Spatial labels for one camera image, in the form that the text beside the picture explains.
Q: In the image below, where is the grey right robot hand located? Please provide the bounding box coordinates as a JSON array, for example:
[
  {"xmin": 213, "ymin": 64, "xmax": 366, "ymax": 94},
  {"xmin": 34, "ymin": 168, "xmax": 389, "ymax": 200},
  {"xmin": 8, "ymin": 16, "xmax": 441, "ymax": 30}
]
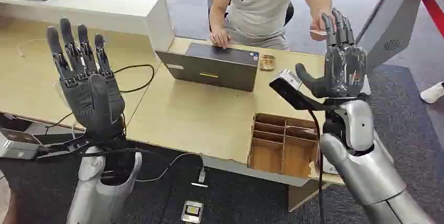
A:
[{"xmin": 295, "ymin": 7, "xmax": 369, "ymax": 99}]

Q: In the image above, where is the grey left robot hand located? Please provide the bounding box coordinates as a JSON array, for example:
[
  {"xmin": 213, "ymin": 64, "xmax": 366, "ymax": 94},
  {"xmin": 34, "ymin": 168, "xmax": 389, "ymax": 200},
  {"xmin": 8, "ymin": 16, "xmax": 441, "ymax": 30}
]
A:
[{"xmin": 46, "ymin": 17, "xmax": 126, "ymax": 141}]

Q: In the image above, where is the person's left hand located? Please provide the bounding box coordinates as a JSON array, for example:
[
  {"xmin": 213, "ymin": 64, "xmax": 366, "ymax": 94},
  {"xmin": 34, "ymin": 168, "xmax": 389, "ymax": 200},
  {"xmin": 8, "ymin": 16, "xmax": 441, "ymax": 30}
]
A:
[{"xmin": 309, "ymin": 10, "xmax": 335, "ymax": 42}]

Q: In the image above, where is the person's hand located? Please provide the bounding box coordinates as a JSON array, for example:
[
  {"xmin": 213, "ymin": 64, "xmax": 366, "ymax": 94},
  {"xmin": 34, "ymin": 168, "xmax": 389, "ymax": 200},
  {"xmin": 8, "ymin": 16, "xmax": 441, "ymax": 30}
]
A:
[
  {"xmin": 209, "ymin": 27, "xmax": 230, "ymax": 50},
  {"xmin": 309, "ymin": 10, "xmax": 335, "ymax": 42}
]

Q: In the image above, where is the grey machine cabinet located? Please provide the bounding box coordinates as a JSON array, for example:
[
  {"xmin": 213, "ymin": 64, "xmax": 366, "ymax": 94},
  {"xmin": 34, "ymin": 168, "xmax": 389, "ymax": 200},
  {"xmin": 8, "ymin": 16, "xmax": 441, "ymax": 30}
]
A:
[{"xmin": 355, "ymin": 0, "xmax": 444, "ymax": 75}]

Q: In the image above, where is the white shoe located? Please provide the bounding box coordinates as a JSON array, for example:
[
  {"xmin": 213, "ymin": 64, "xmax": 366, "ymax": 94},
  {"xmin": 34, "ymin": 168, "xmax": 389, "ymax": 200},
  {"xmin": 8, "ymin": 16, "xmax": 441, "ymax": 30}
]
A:
[{"xmin": 419, "ymin": 81, "xmax": 444, "ymax": 105}]

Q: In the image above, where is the white desk shelf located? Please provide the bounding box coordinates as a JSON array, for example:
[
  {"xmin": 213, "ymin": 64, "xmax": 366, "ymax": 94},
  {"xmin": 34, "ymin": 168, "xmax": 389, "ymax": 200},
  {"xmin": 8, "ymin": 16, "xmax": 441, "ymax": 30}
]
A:
[{"xmin": 0, "ymin": 0, "xmax": 175, "ymax": 53}]

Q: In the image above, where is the wooden card box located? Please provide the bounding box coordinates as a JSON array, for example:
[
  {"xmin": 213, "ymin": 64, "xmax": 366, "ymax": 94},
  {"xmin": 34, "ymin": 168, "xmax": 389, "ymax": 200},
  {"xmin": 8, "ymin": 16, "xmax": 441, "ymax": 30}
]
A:
[{"xmin": 247, "ymin": 112, "xmax": 322, "ymax": 180}]

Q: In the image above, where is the person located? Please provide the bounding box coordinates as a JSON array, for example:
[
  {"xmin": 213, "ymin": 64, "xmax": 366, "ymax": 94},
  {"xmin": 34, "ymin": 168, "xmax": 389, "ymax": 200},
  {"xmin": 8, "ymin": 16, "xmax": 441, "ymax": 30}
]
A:
[{"xmin": 208, "ymin": 0, "xmax": 335, "ymax": 52}]

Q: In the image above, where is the red metal bar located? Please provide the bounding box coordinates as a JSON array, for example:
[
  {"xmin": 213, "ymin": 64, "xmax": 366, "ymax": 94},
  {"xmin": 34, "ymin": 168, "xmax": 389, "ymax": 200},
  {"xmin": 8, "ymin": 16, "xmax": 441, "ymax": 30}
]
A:
[{"xmin": 420, "ymin": 0, "xmax": 444, "ymax": 40}]

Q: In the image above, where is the grey laptop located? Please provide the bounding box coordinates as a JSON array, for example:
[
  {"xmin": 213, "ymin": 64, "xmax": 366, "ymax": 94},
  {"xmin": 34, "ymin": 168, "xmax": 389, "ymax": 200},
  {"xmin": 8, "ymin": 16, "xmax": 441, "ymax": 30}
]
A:
[{"xmin": 155, "ymin": 42, "xmax": 260, "ymax": 93}]

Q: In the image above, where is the person's right hand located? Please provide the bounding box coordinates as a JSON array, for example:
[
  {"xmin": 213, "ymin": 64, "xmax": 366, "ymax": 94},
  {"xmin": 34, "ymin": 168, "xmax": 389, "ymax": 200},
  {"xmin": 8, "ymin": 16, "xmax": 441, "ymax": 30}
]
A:
[{"xmin": 209, "ymin": 27, "xmax": 230, "ymax": 50}]

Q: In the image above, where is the small silver device with screen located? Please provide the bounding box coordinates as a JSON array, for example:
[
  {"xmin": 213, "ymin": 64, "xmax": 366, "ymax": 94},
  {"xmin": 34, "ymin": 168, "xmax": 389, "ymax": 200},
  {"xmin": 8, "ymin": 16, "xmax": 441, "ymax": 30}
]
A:
[{"xmin": 181, "ymin": 200, "xmax": 205, "ymax": 224}]

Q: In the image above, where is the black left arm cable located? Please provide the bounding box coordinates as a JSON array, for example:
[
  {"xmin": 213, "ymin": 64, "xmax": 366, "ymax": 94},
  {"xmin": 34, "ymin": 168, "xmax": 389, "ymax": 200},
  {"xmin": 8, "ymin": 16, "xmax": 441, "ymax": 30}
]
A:
[{"xmin": 36, "ymin": 136, "xmax": 168, "ymax": 169}]

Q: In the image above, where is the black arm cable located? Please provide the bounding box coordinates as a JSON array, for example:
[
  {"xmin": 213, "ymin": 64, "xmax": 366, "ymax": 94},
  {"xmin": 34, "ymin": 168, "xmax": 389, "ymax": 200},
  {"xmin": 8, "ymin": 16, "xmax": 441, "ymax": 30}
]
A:
[
  {"xmin": 308, "ymin": 109, "xmax": 327, "ymax": 224},
  {"xmin": 36, "ymin": 136, "xmax": 168, "ymax": 169}
]

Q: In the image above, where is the right wrist camera on black mount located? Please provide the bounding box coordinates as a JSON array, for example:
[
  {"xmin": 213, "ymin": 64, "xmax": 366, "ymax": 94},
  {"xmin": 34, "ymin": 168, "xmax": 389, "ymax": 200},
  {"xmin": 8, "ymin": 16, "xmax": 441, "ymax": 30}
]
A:
[{"xmin": 269, "ymin": 69, "xmax": 335, "ymax": 112}]

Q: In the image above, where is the black cable on desk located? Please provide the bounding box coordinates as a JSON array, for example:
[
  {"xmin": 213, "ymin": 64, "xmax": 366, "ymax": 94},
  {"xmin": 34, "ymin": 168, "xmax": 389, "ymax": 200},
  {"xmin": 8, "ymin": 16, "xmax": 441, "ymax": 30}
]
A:
[{"xmin": 44, "ymin": 64, "xmax": 156, "ymax": 130}]

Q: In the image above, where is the thin white cable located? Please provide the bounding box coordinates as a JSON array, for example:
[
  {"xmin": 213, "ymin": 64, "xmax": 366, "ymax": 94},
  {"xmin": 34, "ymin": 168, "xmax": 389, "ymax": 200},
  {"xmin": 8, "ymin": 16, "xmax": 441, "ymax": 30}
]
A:
[{"xmin": 16, "ymin": 38, "xmax": 49, "ymax": 59}]

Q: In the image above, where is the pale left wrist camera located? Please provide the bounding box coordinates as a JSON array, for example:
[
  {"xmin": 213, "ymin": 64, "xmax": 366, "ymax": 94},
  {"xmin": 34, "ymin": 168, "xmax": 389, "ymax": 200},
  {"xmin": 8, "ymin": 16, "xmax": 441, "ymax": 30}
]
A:
[{"xmin": 0, "ymin": 128, "xmax": 47, "ymax": 161}]

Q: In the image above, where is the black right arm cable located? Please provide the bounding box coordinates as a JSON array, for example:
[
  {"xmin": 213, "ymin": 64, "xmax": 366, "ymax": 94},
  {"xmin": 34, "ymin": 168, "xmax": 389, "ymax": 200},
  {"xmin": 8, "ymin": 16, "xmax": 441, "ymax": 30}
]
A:
[{"xmin": 308, "ymin": 109, "xmax": 327, "ymax": 224}]

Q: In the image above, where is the white cable with adapter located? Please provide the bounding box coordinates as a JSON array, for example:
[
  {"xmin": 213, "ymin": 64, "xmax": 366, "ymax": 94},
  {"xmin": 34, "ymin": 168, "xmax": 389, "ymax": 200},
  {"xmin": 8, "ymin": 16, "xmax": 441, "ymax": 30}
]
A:
[{"xmin": 134, "ymin": 152, "xmax": 209, "ymax": 189}]

